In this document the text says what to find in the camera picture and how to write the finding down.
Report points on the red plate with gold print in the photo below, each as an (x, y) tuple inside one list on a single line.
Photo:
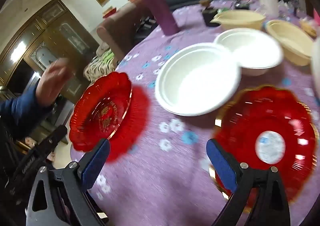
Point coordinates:
[(100, 110)]

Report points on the white plastic jar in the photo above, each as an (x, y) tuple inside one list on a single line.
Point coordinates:
[(268, 1)]

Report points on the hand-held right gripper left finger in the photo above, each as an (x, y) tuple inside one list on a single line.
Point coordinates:
[(96, 163)]

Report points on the person's left forearm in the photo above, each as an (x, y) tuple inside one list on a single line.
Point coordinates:
[(20, 110)]

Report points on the purple floral tablecloth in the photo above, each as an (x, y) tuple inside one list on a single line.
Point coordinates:
[(160, 173)]

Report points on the person's left hand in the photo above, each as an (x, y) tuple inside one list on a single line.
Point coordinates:
[(52, 83)]

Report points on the large white bowl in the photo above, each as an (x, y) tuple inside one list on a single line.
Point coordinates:
[(197, 80)]

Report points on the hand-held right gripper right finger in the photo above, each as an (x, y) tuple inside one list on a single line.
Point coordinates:
[(222, 166)]

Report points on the brown armchair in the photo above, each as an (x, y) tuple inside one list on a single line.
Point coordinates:
[(125, 28)]

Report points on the small white bowl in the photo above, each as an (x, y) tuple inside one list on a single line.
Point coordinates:
[(252, 48)]

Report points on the cream ribbed bowl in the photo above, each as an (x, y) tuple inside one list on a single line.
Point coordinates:
[(290, 38)]

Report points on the small dark container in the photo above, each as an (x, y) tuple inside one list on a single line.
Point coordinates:
[(210, 17)]

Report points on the patterned cushion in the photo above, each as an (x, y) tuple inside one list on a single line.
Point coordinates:
[(100, 63)]

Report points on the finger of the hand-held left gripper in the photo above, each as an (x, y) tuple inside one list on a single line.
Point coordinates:
[(55, 138)]

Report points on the purple bottle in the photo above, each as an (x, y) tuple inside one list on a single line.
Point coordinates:
[(160, 8)]

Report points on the wooden display cabinet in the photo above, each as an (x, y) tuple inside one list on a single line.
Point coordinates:
[(50, 40)]

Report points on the red plate with white label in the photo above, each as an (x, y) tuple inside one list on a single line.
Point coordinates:
[(265, 120)]

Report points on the cream bowl with spout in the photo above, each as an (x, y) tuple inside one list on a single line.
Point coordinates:
[(240, 19)]

